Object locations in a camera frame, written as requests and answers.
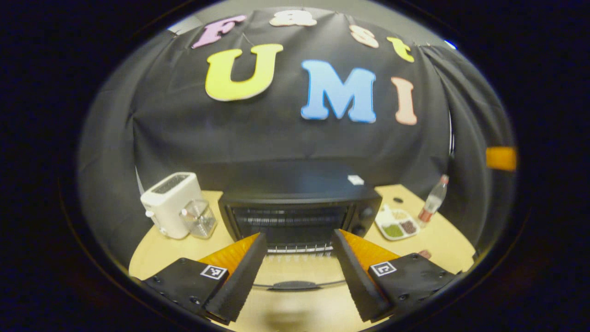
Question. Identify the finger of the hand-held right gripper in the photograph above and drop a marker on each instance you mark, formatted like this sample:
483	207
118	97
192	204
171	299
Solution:
501	158

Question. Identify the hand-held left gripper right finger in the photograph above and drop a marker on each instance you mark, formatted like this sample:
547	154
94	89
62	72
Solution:
357	276

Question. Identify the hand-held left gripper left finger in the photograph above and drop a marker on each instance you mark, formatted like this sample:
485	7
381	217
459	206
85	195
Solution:
242	276

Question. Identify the black electric oven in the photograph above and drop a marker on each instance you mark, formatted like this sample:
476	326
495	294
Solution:
299	193

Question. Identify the white divided plate with beans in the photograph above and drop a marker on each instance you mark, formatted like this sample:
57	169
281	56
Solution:
396	225

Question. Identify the clear glass container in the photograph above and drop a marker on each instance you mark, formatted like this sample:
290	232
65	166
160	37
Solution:
199	220

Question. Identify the clear plastic bottle red label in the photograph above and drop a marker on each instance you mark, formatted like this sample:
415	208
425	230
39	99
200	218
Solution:
433	203

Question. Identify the white toaster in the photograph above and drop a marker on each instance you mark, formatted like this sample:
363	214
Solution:
166	203

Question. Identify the black backdrop cloth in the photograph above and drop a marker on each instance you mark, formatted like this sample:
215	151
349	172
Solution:
276	133

